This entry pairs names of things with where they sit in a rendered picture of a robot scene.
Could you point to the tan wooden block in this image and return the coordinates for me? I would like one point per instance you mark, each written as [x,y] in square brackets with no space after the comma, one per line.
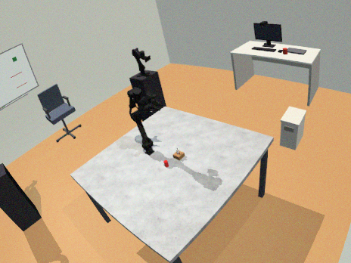
[181,154]

